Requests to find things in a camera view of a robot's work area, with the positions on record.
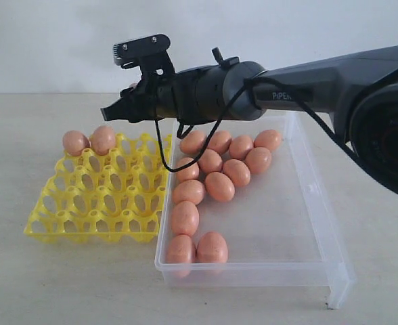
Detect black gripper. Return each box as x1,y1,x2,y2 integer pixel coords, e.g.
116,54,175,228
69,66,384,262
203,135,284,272
100,57,177,123

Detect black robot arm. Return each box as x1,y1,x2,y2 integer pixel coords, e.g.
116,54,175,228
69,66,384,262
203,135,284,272
102,45,398,195

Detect yellow plastic egg tray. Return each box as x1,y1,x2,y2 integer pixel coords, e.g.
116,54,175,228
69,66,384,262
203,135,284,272
24,133,171,243

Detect clear plastic container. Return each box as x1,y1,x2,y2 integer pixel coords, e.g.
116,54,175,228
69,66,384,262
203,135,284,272
154,112,355,309

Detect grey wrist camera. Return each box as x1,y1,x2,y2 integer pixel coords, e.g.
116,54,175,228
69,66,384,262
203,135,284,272
112,34,171,69

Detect black cable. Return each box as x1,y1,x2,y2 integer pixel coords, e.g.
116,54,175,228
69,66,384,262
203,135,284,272
154,47,398,200

